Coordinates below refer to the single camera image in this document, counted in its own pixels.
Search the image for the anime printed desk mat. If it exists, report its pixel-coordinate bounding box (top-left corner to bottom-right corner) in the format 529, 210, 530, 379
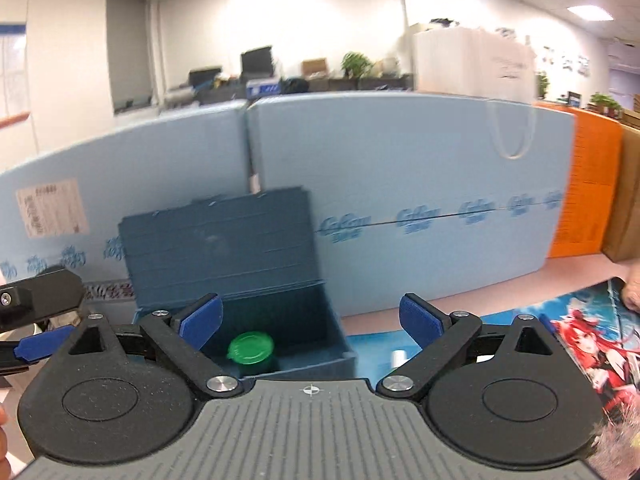
343, 278, 639, 479

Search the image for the brown cardboard box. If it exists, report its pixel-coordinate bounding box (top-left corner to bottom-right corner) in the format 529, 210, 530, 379
602, 117, 639, 262

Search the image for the right light blue carton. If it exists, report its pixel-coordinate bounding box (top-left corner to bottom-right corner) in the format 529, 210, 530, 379
246, 91, 575, 316

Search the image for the orange carton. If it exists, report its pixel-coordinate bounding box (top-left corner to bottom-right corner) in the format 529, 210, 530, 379
536, 101, 623, 258

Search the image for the dark blue storage box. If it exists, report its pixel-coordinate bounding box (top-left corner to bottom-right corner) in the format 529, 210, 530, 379
118, 188, 356, 380

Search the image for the wall notice board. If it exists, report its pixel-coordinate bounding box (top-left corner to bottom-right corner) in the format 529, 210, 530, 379
0, 23, 30, 128

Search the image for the white paper shopping bag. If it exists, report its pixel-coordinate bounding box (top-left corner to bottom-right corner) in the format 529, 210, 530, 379
412, 26, 537, 160

